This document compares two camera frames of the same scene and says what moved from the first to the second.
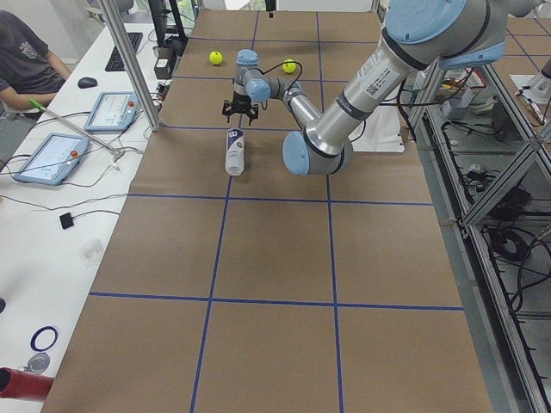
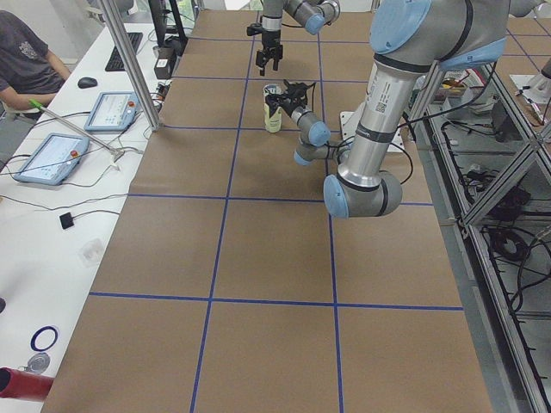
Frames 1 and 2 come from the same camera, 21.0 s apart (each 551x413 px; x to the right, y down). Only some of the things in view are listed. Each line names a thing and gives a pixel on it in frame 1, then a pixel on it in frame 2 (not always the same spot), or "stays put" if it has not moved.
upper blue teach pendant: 113,112 stays put
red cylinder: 20,384 stays put
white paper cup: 234,151 -> 273,107
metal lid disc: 38,363 stays put
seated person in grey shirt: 29,71 stays put
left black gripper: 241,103 -> 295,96
